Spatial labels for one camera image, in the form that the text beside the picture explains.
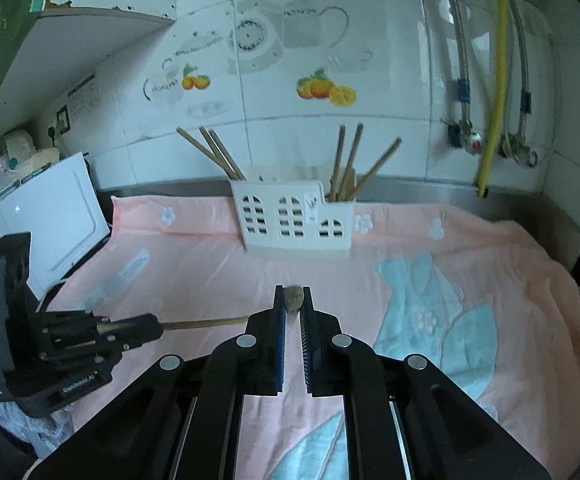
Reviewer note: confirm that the pink printed towel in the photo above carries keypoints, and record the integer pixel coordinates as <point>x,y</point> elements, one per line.
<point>469,260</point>

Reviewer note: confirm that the white plastic cutting board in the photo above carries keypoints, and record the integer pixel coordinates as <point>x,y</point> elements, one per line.
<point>70,210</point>

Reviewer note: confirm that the white kitchen appliance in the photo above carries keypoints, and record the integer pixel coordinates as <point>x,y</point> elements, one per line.
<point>17,147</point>

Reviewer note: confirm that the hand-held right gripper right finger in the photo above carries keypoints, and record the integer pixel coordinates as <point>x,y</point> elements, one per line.
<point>307,340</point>

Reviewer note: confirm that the wall power socket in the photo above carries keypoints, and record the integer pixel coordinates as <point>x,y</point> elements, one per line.
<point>61,121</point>

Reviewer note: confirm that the white wall cabinet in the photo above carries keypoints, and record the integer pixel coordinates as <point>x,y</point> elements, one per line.
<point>70,35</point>

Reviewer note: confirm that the brown wooden chopstick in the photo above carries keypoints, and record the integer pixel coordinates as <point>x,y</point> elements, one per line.
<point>205,323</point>
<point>384,155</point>
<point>205,152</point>

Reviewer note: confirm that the white plastic chopstick holder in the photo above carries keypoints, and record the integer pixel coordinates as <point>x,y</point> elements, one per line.
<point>270,240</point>

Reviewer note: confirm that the bunch of wooden chopsticks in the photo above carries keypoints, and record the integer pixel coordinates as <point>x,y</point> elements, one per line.
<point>353,155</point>

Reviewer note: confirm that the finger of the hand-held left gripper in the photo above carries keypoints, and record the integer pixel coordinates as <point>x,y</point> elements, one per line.
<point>80,347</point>
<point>70,322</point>

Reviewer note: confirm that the metal wall valve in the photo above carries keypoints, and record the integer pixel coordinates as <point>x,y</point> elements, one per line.
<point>464,139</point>
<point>519,152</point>

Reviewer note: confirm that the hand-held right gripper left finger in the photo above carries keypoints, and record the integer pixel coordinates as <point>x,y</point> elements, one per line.
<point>280,340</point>

